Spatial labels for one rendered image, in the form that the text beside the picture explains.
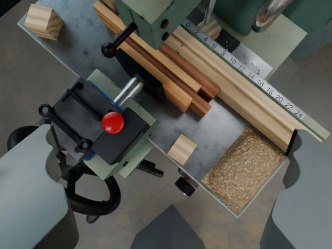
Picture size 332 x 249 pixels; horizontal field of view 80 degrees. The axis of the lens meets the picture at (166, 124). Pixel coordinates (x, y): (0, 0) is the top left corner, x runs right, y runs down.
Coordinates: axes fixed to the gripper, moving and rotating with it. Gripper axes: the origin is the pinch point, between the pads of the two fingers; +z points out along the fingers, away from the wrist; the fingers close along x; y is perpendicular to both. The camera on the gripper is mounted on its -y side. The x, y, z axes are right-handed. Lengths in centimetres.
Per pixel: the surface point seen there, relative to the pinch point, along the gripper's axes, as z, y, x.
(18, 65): 123, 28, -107
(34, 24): 30.6, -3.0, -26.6
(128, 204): 71, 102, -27
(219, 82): 24.1, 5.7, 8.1
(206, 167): 18.5, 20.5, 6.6
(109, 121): 12.5, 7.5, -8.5
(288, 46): 44, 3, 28
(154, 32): 16.9, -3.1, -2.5
